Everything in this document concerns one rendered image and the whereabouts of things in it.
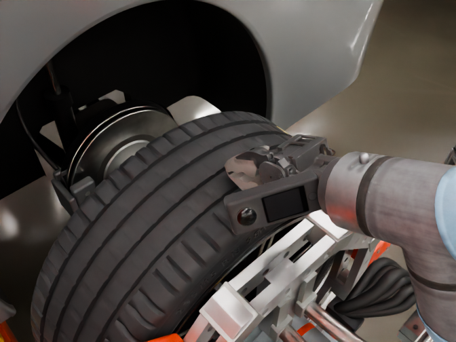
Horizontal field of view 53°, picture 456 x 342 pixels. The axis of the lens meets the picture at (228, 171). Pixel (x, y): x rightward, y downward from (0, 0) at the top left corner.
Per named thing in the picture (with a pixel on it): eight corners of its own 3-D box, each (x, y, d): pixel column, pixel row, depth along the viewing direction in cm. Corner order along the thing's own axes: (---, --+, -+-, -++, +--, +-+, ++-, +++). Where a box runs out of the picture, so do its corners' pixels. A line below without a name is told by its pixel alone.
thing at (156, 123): (159, 197, 136) (187, 100, 120) (176, 212, 132) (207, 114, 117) (58, 225, 113) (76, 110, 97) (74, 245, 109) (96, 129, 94)
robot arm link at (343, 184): (364, 253, 50) (347, 175, 46) (328, 241, 53) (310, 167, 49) (409, 210, 54) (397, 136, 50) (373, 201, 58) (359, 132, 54)
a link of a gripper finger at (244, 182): (254, 170, 73) (296, 180, 66) (226, 188, 70) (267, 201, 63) (248, 153, 72) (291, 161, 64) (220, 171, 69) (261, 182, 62)
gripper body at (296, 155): (305, 179, 67) (376, 195, 57) (263, 209, 63) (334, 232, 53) (292, 131, 64) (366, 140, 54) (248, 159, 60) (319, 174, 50)
